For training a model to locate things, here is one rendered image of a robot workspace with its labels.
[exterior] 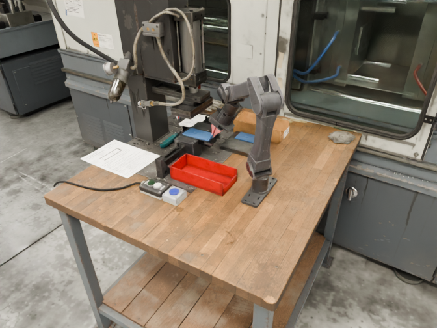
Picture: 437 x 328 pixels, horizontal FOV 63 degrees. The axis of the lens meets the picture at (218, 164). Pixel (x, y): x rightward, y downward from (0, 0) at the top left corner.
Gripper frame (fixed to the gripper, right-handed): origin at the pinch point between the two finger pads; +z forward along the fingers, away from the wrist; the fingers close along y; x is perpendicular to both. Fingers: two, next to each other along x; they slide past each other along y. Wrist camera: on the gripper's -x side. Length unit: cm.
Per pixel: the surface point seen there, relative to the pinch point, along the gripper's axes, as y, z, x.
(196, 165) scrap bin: -3.4, 9.4, 12.2
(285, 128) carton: -21.2, -4.7, -35.8
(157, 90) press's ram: 31.8, -1.1, 2.6
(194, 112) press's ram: 10.8, -7.5, 6.3
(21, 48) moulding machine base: 254, 166, -113
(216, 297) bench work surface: -50, 63, 18
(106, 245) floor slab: 21, 128, 4
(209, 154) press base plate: -3.0, 10.5, -0.2
